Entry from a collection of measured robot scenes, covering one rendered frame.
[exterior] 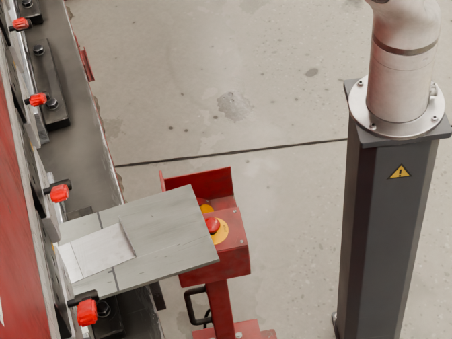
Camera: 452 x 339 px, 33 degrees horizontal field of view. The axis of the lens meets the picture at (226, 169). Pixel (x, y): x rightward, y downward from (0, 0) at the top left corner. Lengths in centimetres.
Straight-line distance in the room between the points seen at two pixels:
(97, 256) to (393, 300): 93
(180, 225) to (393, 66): 48
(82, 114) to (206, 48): 150
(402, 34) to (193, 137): 162
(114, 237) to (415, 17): 64
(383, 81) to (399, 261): 58
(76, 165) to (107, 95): 144
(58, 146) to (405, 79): 78
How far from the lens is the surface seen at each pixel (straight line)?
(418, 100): 148
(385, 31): 136
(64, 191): 105
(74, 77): 188
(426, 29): 135
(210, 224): 160
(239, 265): 165
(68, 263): 137
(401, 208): 169
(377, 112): 150
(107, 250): 136
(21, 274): 76
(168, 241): 135
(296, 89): 301
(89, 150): 170
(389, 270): 189
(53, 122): 174
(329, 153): 278
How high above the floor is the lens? 210
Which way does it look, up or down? 50 degrees down
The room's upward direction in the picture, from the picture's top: 7 degrees counter-clockwise
